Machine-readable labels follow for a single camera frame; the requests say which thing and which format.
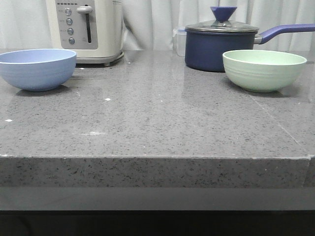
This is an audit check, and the clear plastic container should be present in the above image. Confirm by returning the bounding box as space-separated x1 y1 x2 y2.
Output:
173 27 186 57

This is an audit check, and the cream toaster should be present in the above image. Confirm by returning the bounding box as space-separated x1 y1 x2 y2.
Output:
46 0 124 66

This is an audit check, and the green bowl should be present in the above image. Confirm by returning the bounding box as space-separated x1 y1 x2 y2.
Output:
222 50 307 93

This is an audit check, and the white curtain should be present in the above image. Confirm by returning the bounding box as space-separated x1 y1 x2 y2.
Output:
0 0 315 51

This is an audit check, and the blue bowl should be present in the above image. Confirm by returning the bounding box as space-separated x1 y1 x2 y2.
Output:
0 49 77 91

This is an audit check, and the dark blue saucepan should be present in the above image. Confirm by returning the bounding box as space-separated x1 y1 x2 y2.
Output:
185 24 315 72

